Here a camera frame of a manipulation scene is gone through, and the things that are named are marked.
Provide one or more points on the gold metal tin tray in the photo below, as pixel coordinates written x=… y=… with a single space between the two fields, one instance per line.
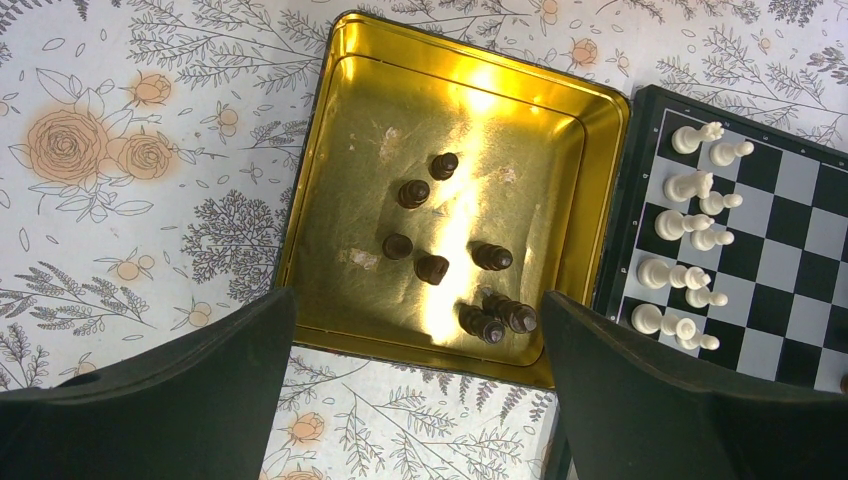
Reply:
x=435 y=172

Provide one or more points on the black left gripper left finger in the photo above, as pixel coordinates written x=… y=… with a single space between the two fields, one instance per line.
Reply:
x=197 y=407

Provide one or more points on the row of white chess pieces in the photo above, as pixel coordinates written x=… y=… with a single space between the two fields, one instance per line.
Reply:
x=692 y=216

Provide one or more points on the floral patterned table mat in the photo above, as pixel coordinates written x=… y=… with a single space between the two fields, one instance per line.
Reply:
x=149 y=148

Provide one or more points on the brown chess piece in tin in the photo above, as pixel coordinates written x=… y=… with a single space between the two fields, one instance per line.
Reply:
x=474 y=321
x=521 y=318

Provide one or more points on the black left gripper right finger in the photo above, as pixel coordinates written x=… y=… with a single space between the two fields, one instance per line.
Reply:
x=630 y=407

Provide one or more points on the black white chess board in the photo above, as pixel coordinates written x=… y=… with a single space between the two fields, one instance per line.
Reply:
x=785 y=274

